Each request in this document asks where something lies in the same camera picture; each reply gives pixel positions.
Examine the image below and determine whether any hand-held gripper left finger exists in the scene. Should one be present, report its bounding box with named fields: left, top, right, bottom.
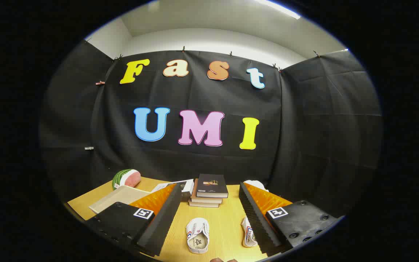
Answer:
left=85, top=183, right=183, bottom=257

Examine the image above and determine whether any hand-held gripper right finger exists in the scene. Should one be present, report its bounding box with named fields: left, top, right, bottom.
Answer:
left=239, top=181, right=345, bottom=255

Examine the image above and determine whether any white canvas shoe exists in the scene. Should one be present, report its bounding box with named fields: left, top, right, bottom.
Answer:
left=241, top=217, right=258, bottom=248
left=185, top=218, right=210, bottom=254

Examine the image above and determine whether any beige fabric storage box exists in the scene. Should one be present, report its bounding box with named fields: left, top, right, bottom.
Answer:
left=89, top=185, right=151, bottom=214

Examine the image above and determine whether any white plush toy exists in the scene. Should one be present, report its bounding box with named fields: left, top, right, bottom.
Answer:
left=243, top=180, right=269, bottom=192

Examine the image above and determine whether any thin brown book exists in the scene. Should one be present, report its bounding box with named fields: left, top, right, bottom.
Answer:
left=188, top=198, right=220, bottom=208

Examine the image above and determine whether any white portrait cover book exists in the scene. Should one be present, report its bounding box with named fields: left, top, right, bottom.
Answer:
left=151, top=179, right=195, bottom=202

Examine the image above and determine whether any brown cover book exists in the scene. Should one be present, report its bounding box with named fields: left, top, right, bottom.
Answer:
left=191, top=179, right=224, bottom=205

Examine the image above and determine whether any watermelon slice toy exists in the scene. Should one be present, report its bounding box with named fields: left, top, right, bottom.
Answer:
left=112, top=169, right=141, bottom=190

